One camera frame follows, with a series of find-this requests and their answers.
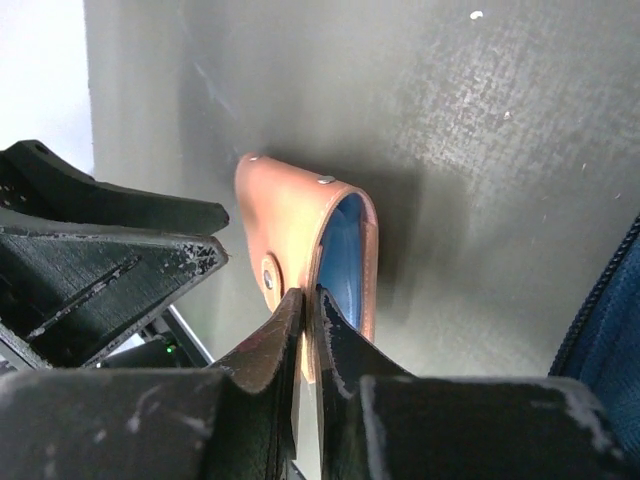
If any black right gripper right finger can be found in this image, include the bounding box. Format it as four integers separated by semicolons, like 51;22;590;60
312;288;630;479

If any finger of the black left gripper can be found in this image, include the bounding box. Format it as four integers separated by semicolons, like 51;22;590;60
1;209;228;369
1;140;229;235

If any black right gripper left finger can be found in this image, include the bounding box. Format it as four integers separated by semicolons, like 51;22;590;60
1;289;305;479

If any tan leather card wallet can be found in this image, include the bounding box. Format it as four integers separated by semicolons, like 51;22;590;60
234;153;379;386

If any navy blue student backpack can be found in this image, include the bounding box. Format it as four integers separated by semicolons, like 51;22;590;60
549;219;639;463

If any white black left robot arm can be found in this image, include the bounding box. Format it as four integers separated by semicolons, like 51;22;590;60
1;140;229;369

